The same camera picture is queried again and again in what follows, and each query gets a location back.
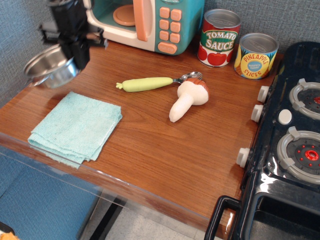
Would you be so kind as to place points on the orange plush object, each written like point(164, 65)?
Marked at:
point(8, 236)

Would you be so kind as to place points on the tomato sauce can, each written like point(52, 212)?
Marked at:
point(220, 30)

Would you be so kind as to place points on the teal toy microwave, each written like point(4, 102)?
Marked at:
point(162, 26)

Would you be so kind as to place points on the green carrot-handle spoon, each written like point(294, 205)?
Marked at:
point(151, 83)

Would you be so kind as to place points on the light blue folded cloth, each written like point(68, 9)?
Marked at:
point(76, 129)

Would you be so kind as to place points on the small steel pot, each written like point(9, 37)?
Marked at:
point(50, 69)

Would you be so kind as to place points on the pineapple slices can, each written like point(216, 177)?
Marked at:
point(255, 55)

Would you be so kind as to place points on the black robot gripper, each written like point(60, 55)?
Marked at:
point(70, 23)

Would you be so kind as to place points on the white plush mushroom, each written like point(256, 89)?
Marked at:
point(192, 92)

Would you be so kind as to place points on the orange microwave turntable plate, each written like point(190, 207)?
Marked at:
point(124, 15)

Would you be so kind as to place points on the black toy stove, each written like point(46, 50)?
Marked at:
point(280, 188)

